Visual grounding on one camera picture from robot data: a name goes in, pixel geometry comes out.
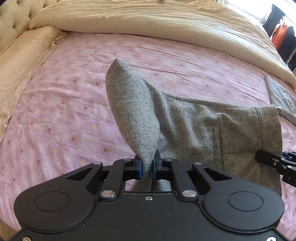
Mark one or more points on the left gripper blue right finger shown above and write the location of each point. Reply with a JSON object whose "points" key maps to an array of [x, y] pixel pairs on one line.
{"points": [[173, 171]]}

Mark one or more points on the beige duvet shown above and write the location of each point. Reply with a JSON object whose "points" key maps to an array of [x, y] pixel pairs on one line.
{"points": [[203, 23]]}

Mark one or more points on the grey speckled pants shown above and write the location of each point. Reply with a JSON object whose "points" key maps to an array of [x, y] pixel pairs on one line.
{"points": [[221, 135]]}

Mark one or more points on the beige pillow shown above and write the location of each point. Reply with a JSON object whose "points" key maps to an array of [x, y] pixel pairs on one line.
{"points": [[19, 61]]}

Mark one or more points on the folded grey-green pants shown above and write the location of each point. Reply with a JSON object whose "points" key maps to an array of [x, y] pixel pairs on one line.
{"points": [[281, 99]]}

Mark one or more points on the hanging dark clothes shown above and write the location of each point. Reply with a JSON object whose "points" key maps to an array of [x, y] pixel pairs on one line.
{"points": [[282, 36]]}

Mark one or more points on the tufted beige headboard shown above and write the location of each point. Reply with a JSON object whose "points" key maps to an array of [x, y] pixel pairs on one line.
{"points": [[16, 15]]}

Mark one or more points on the pink patterned bed sheet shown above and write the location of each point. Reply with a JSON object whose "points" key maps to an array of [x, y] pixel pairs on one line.
{"points": [[63, 120]]}

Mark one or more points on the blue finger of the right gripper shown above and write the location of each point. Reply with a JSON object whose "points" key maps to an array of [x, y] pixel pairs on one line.
{"points": [[284, 164]]}

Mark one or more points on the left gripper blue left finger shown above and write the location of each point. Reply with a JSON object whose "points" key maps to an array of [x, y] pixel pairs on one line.
{"points": [[116, 175]]}

